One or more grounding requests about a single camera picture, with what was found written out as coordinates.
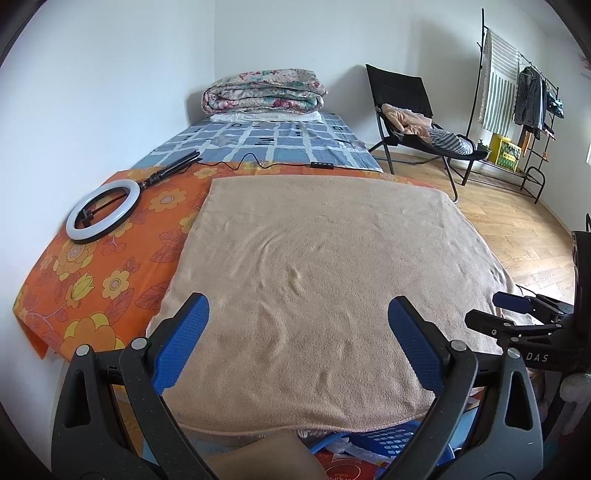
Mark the grey striped cloth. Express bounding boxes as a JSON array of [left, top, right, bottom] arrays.
[[427, 128, 476, 155]]

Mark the tan cardboard sheet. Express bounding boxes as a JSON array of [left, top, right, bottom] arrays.
[[215, 431, 326, 480]]

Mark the white ring light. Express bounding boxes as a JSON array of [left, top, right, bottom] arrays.
[[65, 179, 141, 245]]

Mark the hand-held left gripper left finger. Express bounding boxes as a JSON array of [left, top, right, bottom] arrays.
[[52, 292, 211, 480]]

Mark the yellow plastic crate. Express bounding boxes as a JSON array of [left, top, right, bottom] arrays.
[[489, 133, 522, 171]]

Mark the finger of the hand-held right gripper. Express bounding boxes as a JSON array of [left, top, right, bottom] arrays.
[[464, 308, 561, 356], [492, 291, 575, 324]]

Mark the black cable with inline remote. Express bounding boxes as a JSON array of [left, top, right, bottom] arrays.
[[198, 152, 335, 172]]

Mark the black folded tripod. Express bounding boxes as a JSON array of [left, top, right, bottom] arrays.
[[139, 150, 204, 188]]

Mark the black clothes rack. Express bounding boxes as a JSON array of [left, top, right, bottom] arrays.
[[462, 8, 566, 205]]

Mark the folded floral quilt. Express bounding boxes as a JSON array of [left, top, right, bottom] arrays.
[[201, 68, 328, 114]]

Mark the dark grey jacket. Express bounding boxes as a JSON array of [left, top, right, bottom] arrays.
[[513, 67, 548, 139]]

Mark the red cardboard box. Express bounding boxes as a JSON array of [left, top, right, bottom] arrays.
[[323, 455, 389, 480]]

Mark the pink cloth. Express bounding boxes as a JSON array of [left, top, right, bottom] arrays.
[[381, 104, 435, 137]]

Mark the blue checked bed sheet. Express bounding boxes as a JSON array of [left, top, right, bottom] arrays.
[[134, 110, 384, 174]]

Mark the black folding chair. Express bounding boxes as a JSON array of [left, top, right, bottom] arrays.
[[365, 64, 490, 201]]

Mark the orange floral bed sheet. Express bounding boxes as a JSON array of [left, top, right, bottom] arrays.
[[13, 164, 439, 361]]

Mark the blue plastic basket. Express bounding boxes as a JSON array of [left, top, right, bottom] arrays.
[[314, 425, 458, 480]]

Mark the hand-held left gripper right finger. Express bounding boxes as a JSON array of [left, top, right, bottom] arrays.
[[383, 295, 544, 480]]

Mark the green striped towel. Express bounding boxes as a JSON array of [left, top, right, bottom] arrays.
[[478, 28, 520, 134]]

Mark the beige fleece blanket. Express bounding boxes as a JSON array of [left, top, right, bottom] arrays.
[[145, 175, 541, 437]]

